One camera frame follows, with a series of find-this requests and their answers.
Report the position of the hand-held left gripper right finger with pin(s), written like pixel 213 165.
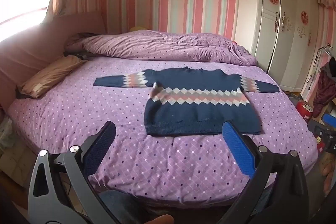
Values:
pixel 237 146

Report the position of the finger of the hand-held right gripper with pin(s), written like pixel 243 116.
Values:
pixel 329 119

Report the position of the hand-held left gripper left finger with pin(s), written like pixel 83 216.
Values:
pixel 101 145

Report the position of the navy patterned knit sweater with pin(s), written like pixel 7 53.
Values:
pixel 199 113

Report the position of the dark red hanging clothes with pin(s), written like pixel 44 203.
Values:
pixel 325 87

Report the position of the person's left hand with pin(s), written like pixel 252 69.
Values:
pixel 158 220

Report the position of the red can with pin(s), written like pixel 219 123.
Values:
pixel 304 109

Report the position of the purple dotted bed sheet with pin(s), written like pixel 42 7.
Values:
pixel 105 108

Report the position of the white stand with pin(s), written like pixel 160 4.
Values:
pixel 316 61

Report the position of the brown pillow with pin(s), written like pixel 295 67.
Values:
pixel 50 74

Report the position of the dark cloth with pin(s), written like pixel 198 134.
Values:
pixel 76 39

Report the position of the white wardrobe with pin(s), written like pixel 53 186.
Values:
pixel 267 16

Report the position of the purple dotted quilt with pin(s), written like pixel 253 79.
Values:
pixel 170 45

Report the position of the yellow object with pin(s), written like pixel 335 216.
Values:
pixel 137 28

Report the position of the pink padded headboard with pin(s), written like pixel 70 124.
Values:
pixel 31 43

